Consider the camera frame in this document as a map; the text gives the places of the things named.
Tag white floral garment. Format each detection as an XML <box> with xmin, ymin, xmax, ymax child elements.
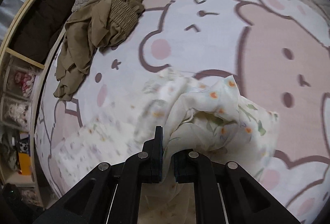
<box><xmin>54</xmin><ymin>68</ymin><xmax>279</xmax><ymax>223</ymax></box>

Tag yellow box on shelf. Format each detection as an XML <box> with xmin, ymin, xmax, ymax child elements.
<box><xmin>18</xmin><ymin>152</ymin><xmax>32</xmax><ymax>175</ymax></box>

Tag clear box white contents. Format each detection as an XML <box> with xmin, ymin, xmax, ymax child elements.
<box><xmin>1</xmin><ymin>95</ymin><xmax>31</xmax><ymax>132</ymax></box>

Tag clear box red contents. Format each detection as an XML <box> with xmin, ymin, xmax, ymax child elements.
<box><xmin>4</xmin><ymin>65</ymin><xmax>38</xmax><ymax>101</ymax></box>

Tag pink bear print bedsheet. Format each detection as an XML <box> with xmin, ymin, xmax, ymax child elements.
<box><xmin>35</xmin><ymin>0</ymin><xmax>329</xmax><ymax>223</ymax></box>

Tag olive brown crumpled garment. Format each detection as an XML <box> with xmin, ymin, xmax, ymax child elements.
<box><xmin>53</xmin><ymin>0</ymin><xmax>144</xmax><ymax>101</ymax></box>

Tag wooden shelf frame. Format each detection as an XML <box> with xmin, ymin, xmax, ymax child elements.
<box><xmin>1</xmin><ymin>0</ymin><xmax>59</xmax><ymax>207</ymax></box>

